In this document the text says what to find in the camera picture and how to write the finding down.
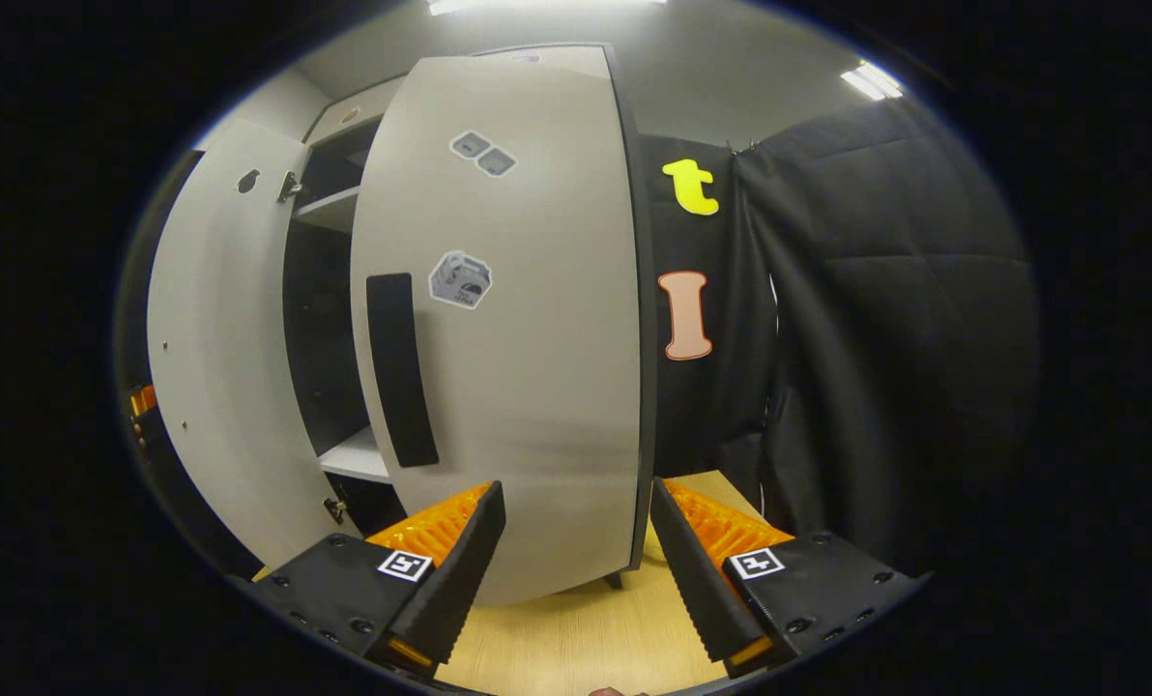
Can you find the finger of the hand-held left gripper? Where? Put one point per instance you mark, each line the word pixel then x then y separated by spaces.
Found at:
pixel 143 400

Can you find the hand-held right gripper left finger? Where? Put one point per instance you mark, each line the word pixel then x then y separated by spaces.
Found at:
pixel 460 570

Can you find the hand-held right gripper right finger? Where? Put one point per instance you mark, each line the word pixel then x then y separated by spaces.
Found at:
pixel 692 570

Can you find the white shoe cabinet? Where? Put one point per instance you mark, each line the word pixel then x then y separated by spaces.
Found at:
pixel 325 319

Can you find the white cabinet shelf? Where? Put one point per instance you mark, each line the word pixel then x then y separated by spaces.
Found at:
pixel 330 208
pixel 359 456

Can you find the small ceiling light panel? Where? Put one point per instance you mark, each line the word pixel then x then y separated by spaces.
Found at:
pixel 871 80

